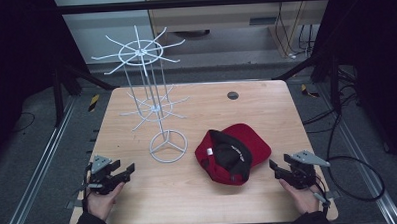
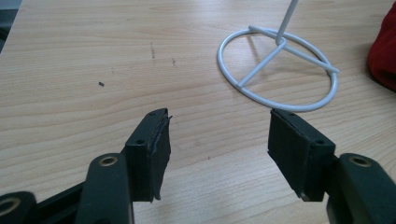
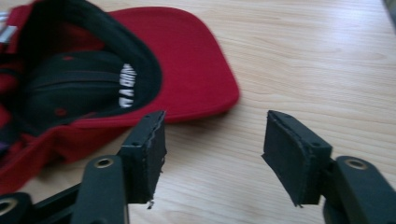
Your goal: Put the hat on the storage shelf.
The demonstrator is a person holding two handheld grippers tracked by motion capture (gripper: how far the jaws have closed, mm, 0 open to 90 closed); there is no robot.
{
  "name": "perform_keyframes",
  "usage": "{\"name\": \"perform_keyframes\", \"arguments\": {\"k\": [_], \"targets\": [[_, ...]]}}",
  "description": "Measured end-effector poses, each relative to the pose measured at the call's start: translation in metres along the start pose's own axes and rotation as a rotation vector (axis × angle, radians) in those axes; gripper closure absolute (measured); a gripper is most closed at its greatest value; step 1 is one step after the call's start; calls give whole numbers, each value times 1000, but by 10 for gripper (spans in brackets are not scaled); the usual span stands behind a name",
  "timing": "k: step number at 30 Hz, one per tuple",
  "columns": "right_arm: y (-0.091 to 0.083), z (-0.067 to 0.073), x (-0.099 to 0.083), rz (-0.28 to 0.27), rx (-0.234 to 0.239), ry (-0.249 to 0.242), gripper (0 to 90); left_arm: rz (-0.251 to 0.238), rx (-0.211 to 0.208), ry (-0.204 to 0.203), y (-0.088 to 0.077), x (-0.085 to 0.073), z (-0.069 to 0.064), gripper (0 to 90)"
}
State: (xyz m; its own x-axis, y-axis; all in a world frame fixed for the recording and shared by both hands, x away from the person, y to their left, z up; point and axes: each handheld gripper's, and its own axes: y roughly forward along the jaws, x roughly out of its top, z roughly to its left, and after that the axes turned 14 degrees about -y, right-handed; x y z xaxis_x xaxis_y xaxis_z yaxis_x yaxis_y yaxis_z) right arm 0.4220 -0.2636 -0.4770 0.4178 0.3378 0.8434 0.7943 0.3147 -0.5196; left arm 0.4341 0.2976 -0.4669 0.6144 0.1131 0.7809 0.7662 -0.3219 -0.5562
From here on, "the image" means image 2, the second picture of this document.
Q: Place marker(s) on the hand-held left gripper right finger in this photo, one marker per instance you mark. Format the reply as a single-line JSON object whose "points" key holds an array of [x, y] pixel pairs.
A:
{"points": [[305, 155]]}

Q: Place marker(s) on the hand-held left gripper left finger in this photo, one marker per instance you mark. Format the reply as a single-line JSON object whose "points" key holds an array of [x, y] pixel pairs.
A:
{"points": [[146, 158]]}

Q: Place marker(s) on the red cloth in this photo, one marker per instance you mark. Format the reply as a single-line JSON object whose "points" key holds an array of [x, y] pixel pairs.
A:
{"points": [[384, 56]]}

